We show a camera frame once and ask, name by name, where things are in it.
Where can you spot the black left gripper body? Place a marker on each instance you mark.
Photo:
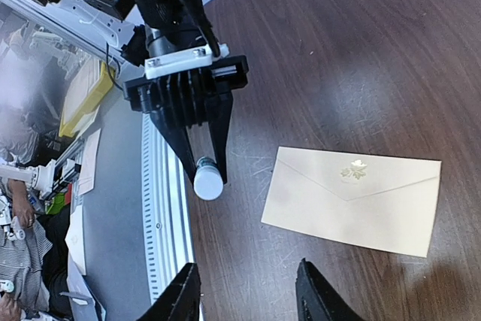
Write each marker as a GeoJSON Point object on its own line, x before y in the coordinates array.
{"type": "Point", "coordinates": [186, 89]}

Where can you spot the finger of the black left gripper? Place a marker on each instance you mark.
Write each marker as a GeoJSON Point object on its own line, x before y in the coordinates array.
{"type": "Point", "coordinates": [219, 110]}
{"type": "Point", "coordinates": [177, 139]}

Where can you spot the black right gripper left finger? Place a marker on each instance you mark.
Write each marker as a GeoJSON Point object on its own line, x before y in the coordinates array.
{"type": "Point", "coordinates": [180, 300]}

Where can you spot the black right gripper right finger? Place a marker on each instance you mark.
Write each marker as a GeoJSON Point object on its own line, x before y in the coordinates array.
{"type": "Point", "coordinates": [317, 299]}

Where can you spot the green white glue stick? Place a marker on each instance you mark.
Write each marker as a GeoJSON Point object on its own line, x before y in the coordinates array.
{"type": "Point", "coordinates": [208, 183]}

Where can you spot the tan paper envelope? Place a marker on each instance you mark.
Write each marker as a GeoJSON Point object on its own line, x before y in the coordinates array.
{"type": "Point", "coordinates": [378, 202]}

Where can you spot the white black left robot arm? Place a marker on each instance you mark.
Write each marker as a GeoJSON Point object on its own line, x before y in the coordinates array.
{"type": "Point", "coordinates": [142, 29]}

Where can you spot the yellow plastic bin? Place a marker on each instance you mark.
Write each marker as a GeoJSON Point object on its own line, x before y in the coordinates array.
{"type": "Point", "coordinates": [85, 93]}

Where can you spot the person in striped shirt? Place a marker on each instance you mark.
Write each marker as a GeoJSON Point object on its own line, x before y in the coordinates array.
{"type": "Point", "coordinates": [38, 264]}

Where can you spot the aluminium front frame rail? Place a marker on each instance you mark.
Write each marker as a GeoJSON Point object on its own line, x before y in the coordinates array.
{"type": "Point", "coordinates": [167, 232]}

